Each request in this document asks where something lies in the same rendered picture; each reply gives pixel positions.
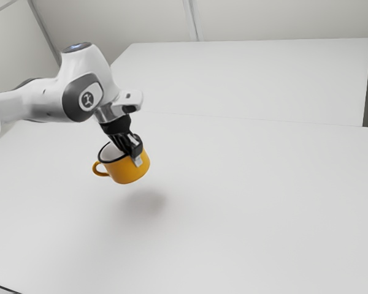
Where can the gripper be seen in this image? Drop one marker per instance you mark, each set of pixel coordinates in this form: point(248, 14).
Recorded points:
point(116, 125)

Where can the yellow enamel mug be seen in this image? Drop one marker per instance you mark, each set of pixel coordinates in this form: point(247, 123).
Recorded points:
point(125, 170)

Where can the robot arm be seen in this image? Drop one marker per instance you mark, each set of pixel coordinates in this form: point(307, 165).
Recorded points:
point(49, 95)

